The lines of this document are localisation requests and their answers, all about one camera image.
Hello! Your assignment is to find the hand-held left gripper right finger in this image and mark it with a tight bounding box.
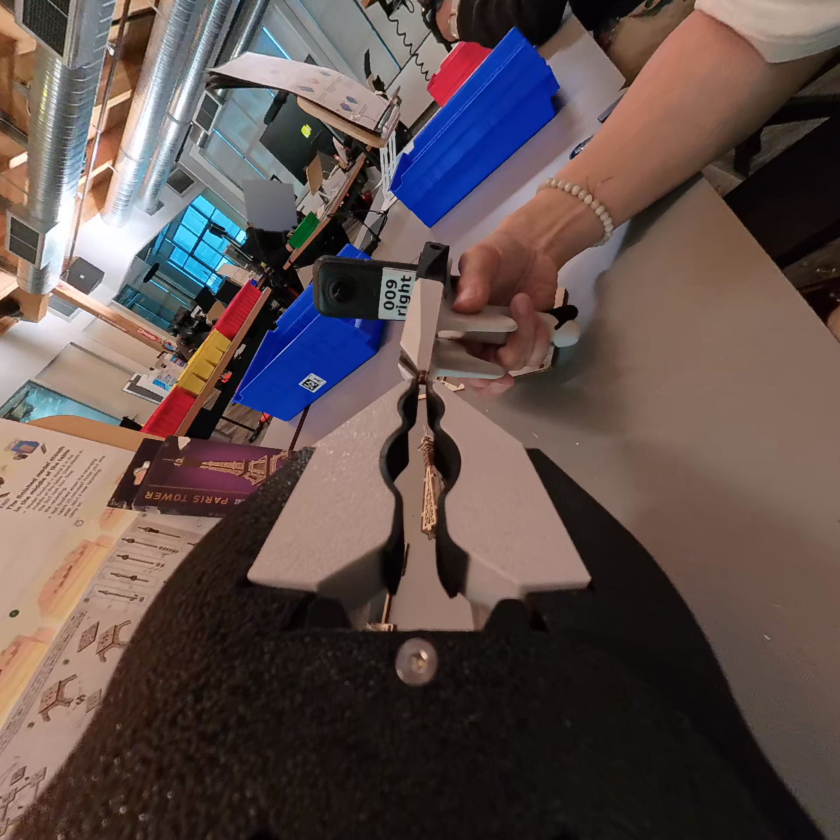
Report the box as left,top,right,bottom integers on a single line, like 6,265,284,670
425,384,592,627

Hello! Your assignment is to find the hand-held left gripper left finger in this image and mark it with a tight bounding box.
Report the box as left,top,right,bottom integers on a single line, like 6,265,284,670
248,381,421,627

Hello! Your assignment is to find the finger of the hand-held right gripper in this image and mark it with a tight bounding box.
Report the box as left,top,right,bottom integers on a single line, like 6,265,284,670
420,279,450,379
400,279,432,379

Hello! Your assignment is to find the wooden Eiffel tower model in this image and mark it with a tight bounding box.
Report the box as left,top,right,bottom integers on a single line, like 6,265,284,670
416,377,448,540

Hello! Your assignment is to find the person's right forearm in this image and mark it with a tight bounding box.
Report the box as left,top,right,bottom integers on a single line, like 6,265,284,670
538,10,811,245

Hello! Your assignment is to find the grey desk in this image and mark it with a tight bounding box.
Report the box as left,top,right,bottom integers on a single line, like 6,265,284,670
259,13,840,840

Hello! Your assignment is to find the person's right hand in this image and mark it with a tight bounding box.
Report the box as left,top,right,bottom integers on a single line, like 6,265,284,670
453,193,609,395

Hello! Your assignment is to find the blue bin with code label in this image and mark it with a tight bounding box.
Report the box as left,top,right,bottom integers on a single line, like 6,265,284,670
235,244,389,421

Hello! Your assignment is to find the red storage bin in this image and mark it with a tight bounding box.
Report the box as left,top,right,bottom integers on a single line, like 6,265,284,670
140,386,198,438
213,282,264,337

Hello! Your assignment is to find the purple product box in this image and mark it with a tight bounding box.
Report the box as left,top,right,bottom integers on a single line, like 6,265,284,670
108,436,315,514

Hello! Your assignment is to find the black monitor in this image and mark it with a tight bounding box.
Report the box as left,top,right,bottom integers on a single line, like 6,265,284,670
259,98,337,186

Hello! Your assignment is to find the yellow storage bin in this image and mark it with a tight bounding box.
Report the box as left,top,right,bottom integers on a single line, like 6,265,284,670
175,328,235,395

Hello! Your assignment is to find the blue plastic bin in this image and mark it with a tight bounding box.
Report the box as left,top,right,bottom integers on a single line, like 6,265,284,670
390,26,560,228

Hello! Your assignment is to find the printed cardboard sheet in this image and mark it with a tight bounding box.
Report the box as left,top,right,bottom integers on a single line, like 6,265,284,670
206,52,402,149

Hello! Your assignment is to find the red plastic bin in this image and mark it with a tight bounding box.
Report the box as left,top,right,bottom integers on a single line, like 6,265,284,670
427,41,493,107

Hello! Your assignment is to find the printed instruction sheet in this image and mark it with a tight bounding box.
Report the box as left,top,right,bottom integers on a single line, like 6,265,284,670
0,416,227,818

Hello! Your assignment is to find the white shirt sleeve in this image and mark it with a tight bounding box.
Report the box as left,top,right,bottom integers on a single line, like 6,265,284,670
694,0,840,64

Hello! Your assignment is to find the white bead bracelet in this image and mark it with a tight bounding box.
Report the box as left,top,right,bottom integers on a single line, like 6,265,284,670
536,177,615,248

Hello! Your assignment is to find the ribbed silver ventilation duct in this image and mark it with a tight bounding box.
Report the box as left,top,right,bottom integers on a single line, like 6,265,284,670
101,0,271,228

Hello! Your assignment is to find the wide silver ventilation duct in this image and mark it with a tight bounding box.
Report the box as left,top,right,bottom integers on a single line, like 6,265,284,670
5,0,126,298

